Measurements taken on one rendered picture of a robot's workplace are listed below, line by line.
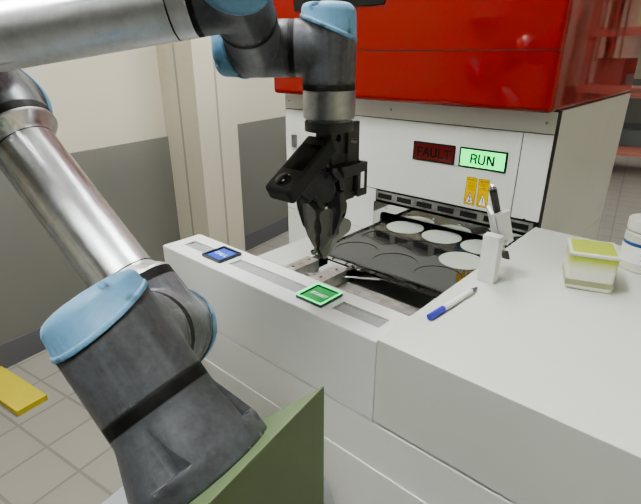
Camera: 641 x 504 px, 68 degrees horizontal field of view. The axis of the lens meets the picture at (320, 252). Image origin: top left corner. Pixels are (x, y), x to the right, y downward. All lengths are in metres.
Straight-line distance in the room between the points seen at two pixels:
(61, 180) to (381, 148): 0.88
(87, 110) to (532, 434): 2.37
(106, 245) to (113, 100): 2.05
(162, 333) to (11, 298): 2.07
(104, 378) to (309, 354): 0.38
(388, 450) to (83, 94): 2.21
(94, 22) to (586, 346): 0.72
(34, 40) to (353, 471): 0.74
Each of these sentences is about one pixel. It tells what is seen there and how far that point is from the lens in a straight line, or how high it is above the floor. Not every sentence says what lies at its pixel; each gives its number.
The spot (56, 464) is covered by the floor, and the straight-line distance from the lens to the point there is 2.05.
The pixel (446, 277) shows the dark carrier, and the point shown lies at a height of 0.90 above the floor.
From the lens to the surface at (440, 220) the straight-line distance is 1.28.
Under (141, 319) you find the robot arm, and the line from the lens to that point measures 0.51.
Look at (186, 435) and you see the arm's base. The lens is 0.49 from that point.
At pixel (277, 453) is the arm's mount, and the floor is 0.98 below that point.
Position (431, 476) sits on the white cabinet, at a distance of 0.76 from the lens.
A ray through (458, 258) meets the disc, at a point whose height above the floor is 0.90.
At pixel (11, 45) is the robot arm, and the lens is 0.66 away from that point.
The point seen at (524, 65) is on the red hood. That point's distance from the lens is 1.12.
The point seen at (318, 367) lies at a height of 0.86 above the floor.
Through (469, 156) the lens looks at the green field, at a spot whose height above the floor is 1.10.
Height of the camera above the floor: 1.33
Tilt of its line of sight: 23 degrees down
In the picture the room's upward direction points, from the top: straight up
